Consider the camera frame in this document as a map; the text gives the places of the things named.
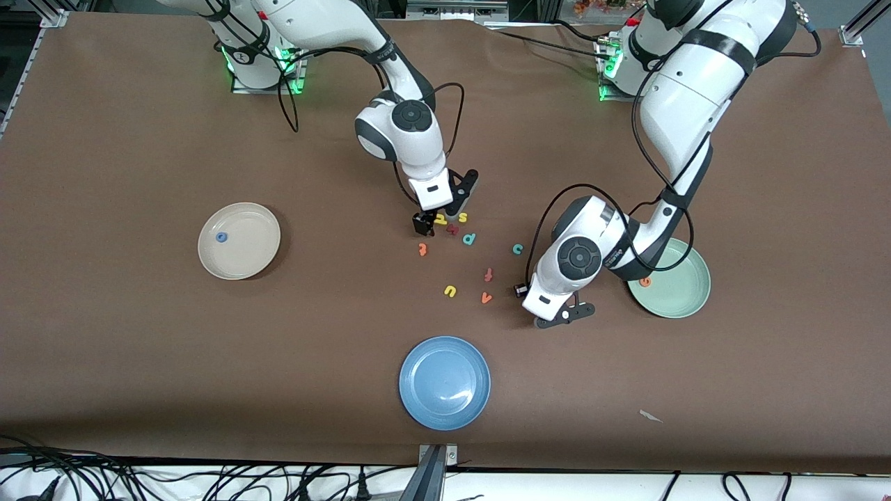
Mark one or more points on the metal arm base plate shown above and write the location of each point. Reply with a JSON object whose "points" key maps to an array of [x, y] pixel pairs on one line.
{"points": [[626, 98], [268, 90]]}

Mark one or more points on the teal foam letter p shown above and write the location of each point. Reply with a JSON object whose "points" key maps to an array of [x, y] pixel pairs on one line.
{"points": [[470, 240]]}

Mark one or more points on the grey metal rail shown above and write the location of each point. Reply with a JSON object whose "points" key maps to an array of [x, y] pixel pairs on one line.
{"points": [[452, 12]]}

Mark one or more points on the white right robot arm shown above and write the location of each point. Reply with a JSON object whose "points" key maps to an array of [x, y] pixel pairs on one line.
{"points": [[327, 24]]}

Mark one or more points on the aluminium frame profile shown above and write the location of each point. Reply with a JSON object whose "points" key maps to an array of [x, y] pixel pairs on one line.
{"points": [[850, 35], [52, 17]]}

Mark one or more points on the brown paper table cover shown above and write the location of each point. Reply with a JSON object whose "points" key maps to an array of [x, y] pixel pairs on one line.
{"points": [[209, 362]]}

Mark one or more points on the blue round plate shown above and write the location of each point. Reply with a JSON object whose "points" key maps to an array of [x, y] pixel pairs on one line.
{"points": [[444, 383]]}

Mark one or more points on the light green round plate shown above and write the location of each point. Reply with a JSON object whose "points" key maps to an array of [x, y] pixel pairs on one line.
{"points": [[679, 292]]}

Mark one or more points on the beige brown round plate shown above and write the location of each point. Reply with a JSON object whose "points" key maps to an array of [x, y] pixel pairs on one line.
{"points": [[243, 254]]}

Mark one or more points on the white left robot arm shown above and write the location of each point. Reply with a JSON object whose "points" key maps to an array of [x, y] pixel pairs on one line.
{"points": [[696, 90]]}

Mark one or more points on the orange artificial flowers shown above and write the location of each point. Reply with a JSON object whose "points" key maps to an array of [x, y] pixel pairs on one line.
{"points": [[598, 5]]}

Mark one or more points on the white paper scrap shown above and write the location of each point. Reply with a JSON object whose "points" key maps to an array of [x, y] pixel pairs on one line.
{"points": [[651, 416]]}

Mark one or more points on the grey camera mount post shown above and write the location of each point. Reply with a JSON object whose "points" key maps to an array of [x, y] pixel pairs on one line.
{"points": [[431, 480]]}

